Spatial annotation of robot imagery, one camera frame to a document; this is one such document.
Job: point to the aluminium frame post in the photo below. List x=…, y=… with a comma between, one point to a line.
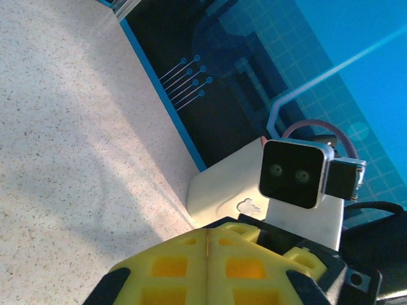
x=116, y=9

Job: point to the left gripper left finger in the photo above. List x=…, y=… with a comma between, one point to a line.
x=159, y=286

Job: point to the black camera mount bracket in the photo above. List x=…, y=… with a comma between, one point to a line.
x=341, y=179

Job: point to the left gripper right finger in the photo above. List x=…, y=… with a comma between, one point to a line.
x=254, y=286

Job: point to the blue table edge strip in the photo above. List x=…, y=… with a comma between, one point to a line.
x=159, y=85

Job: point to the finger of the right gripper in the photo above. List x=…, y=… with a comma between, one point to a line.
x=318, y=268
x=245, y=234

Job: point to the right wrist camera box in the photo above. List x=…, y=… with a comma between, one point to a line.
x=292, y=174

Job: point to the white apple power adapter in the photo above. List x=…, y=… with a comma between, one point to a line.
x=216, y=190

